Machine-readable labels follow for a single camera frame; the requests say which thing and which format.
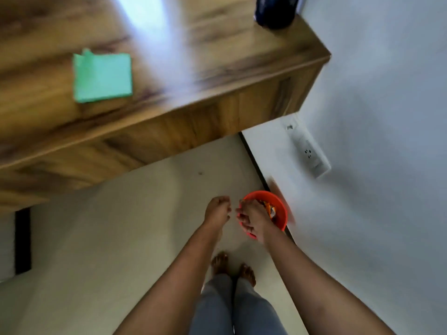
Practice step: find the person's right hand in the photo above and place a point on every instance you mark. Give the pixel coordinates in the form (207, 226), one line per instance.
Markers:
(256, 221)

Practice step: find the person's left hand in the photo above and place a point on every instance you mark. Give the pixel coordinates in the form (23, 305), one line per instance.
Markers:
(216, 212)

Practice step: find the wooden desk drawer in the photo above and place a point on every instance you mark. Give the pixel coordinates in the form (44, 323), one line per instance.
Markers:
(174, 136)

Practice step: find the green sticky note pad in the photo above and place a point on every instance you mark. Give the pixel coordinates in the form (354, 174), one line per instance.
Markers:
(103, 78)

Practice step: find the black mesh pen holder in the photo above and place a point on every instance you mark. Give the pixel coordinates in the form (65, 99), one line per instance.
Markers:
(276, 12)

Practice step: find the person's left forearm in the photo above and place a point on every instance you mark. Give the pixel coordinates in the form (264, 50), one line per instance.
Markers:
(171, 289)

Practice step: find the person's right forearm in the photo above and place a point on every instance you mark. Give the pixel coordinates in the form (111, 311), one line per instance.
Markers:
(321, 293)

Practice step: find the person's right foot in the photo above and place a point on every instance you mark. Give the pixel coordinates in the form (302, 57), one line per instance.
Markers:
(247, 273)

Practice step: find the person's grey trousers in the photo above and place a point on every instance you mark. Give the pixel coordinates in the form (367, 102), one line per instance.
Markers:
(216, 310)

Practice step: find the pile of wrappers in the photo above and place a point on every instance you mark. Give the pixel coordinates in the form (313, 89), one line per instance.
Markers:
(270, 210)

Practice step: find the orange waste bin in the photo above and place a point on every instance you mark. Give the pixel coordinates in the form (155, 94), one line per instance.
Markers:
(281, 209)

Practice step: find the black baseboard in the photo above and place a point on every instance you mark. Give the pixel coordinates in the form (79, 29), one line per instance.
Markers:
(255, 163)
(22, 240)

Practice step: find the white wall socket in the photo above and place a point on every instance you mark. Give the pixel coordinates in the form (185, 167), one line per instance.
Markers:
(309, 151)

